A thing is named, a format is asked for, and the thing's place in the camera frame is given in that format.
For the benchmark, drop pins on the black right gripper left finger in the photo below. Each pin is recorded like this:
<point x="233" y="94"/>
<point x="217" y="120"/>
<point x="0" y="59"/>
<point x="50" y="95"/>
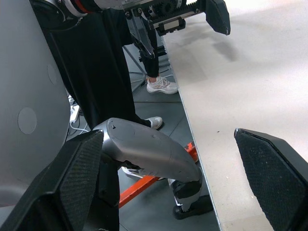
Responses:
<point x="60" y="187"/>

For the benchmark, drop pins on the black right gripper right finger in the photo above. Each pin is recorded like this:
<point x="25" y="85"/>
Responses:
<point x="276" y="178"/>

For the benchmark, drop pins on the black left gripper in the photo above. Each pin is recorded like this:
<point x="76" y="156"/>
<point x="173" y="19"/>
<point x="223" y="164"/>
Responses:
<point x="168" y="14"/>

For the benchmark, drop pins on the person's leg in slim black trousers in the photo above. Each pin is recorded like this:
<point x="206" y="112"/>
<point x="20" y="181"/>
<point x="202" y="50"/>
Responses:
<point x="151" y="57"/>

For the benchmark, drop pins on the white sneaker with beige stripes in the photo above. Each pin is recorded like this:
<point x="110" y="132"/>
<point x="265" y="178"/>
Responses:
<point x="161" y="85"/>

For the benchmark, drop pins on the white power strip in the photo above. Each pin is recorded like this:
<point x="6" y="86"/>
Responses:
<point x="74" y="111"/>

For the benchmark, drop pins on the silver robot leg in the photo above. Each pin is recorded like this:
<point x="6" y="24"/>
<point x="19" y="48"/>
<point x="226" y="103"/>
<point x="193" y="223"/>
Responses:
<point x="146" y="149"/>

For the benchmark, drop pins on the person's leg in wide black trousers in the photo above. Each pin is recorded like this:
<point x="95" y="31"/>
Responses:
<point x="96" y="72"/>

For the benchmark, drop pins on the white grey shoe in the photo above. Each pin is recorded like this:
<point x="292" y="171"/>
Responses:
<point x="155" y="122"/>

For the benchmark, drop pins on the silver robot torso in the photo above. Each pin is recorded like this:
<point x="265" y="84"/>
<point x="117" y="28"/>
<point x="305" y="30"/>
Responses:
<point x="26" y="72"/>

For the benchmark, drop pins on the orange metal frame bar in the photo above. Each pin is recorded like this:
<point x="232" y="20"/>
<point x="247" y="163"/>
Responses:
<point x="137" y="190"/>

